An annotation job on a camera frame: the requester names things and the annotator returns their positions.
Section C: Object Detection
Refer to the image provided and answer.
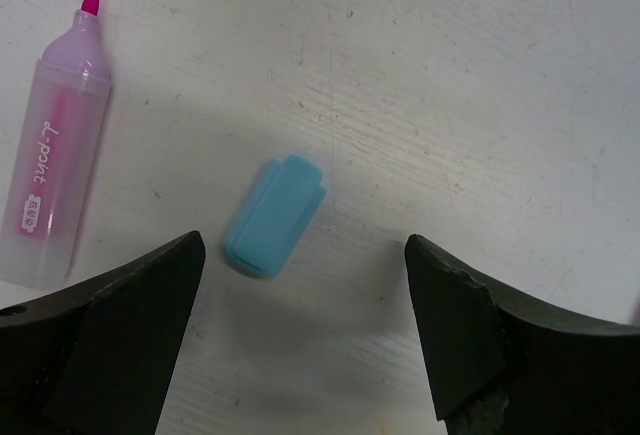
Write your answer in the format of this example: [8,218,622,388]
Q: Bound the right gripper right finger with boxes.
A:
[404,234,639,434]

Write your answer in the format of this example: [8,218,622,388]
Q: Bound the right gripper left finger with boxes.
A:
[1,231,205,434]

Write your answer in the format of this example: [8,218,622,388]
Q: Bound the pink stubby highlighter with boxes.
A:
[1,0,111,289]

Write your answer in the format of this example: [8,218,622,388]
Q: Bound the blue highlighter cap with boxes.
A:
[223,154,327,279]

